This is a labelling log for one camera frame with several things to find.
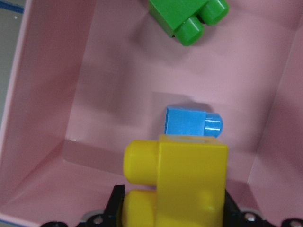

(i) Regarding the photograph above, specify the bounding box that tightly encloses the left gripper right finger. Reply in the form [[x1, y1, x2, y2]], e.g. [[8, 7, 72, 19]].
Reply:
[[223, 190, 274, 227]]

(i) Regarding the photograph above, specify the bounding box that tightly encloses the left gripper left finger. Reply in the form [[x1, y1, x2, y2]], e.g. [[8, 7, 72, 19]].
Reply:
[[78, 185, 125, 227]]

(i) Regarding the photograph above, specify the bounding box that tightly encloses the yellow toy block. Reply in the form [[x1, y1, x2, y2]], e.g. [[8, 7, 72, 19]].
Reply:
[[122, 135, 228, 227]]

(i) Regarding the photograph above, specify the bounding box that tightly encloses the blue toy block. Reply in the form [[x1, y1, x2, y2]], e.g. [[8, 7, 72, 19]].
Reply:
[[164, 105, 223, 138]]

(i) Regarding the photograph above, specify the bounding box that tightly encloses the green toy block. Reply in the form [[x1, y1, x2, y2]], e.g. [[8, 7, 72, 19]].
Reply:
[[148, 0, 229, 46]]

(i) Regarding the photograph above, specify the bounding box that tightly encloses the pink plastic box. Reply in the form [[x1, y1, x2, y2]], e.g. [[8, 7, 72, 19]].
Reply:
[[0, 0, 303, 227]]

